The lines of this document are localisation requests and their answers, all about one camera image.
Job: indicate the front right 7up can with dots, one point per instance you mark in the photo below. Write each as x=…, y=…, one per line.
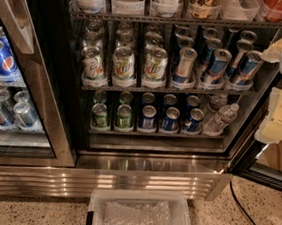
x=156, y=64

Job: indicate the green can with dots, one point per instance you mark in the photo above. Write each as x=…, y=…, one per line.
x=123, y=118
x=100, y=115

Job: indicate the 7up can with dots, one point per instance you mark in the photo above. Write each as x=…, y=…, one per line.
x=123, y=63
x=93, y=63
x=156, y=64

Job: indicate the front left 7up can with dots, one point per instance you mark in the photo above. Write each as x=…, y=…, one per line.
x=93, y=63

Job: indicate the bubble wrap sheet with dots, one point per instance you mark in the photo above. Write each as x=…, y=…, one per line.
x=137, y=213

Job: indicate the blue pepsi can front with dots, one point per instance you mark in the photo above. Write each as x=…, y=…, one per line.
x=8, y=64

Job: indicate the blue pepsi can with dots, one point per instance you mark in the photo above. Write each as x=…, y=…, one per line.
x=170, y=120
x=8, y=64
x=193, y=120
x=148, y=115

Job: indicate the red coke can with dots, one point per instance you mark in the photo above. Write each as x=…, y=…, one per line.
x=275, y=7

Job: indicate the clear plastic bin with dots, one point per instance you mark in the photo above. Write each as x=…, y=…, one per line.
x=99, y=198

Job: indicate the red bull can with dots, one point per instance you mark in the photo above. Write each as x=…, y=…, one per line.
x=246, y=68
x=217, y=66
x=185, y=65

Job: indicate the open right fridge door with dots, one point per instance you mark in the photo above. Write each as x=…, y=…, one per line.
x=246, y=164

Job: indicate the left fridge glass door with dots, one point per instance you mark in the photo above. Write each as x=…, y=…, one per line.
x=39, y=34

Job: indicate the silver can behind door right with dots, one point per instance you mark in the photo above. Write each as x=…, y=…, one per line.
x=25, y=113

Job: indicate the front water bottle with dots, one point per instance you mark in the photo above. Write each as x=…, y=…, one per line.
x=216, y=125

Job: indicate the front middle 7up can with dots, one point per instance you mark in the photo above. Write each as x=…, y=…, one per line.
x=123, y=63

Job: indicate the green can front left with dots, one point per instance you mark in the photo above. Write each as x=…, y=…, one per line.
x=100, y=115

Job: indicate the gold can top shelf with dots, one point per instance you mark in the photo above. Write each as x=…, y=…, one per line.
x=200, y=8

